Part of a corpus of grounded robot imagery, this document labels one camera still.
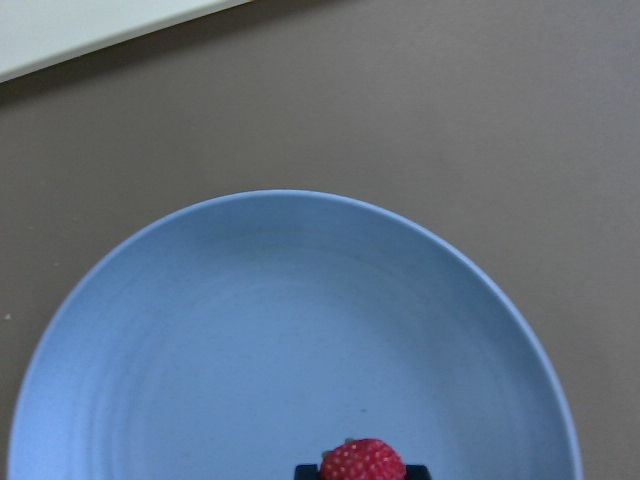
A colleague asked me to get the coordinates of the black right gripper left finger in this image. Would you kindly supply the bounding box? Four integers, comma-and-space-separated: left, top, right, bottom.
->
294, 464, 320, 480

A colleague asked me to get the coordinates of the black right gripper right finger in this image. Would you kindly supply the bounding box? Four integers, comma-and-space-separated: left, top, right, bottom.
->
405, 464, 431, 480

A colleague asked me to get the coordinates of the red strawberry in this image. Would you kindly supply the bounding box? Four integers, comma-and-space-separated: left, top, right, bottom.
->
319, 438, 406, 480

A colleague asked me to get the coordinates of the blue plate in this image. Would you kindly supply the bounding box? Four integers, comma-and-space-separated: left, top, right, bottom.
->
7, 190, 583, 479

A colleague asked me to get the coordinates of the cream rabbit tray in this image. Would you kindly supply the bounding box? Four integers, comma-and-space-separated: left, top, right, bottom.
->
1, 0, 241, 82

